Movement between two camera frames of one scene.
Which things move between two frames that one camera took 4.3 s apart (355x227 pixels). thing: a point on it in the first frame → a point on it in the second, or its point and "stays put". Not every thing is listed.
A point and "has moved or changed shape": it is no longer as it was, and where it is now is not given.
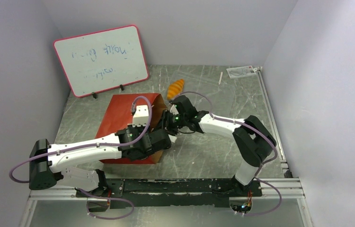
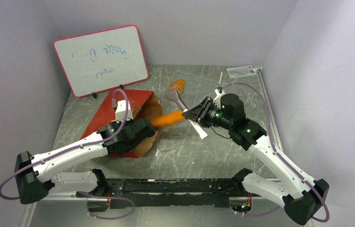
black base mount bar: [189, 192] stays put
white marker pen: [219, 82] stays put
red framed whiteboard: [100, 61] stays put
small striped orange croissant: [175, 89] stays put
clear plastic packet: [240, 71] stays put
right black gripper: [173, 100] → [203, 112]
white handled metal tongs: [173, 138] has moved or changed shape
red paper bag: [119, 115] has moved or changed shape
